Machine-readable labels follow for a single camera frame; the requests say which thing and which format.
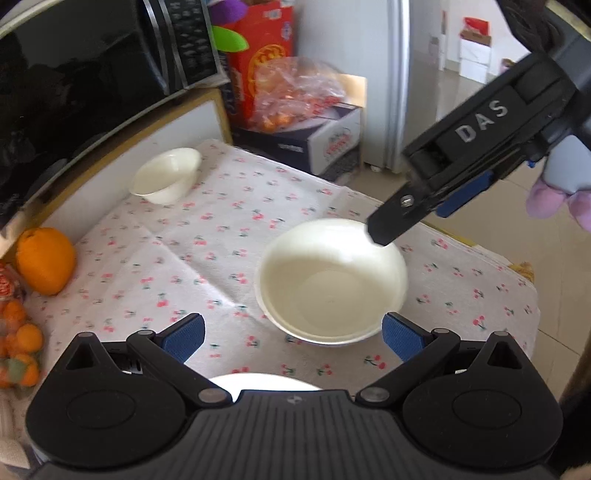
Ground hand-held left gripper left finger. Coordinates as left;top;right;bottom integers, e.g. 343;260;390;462
65;313;234;410

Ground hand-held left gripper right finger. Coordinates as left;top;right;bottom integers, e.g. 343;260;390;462
355;311;526;408

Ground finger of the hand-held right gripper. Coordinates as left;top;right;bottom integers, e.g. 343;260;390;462
366;179;438;246
435;170;494;219

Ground white plate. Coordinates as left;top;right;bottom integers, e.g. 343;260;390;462
209;372;325;394

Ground white bowl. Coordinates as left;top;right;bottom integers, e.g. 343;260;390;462
129;147;203;205
253;218;409;348

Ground person's right hand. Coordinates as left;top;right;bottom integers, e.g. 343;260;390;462
525;180;591;232

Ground white boxes on floor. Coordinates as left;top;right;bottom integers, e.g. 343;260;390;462
458;17;493;85

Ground cherry print tablecloth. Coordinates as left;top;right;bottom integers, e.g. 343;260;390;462
25;138;542;398

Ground yellow cloth under tablecloth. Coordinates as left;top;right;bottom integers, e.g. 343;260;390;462
507;261;536;283

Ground dark fuzzy fabric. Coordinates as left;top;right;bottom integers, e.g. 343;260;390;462
500;0;565;52

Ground dark and white cardboard box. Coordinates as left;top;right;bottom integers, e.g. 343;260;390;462
232;74;368;177

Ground white refrigerator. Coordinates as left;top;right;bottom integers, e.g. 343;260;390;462
295;0;413;175

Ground large orange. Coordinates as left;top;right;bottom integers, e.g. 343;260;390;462
16;227;77;296

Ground plastic bag of oranges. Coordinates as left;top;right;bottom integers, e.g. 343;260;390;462
250;56;348;133

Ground bag of small oranges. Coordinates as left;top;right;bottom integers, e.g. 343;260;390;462
0;262;45;400

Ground red gift box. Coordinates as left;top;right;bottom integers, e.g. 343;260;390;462
225;0;296;131

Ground purple and green packaging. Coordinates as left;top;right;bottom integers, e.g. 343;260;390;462
207;0;251;52

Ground black microwave oven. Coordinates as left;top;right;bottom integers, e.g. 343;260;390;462
0;0;223;232

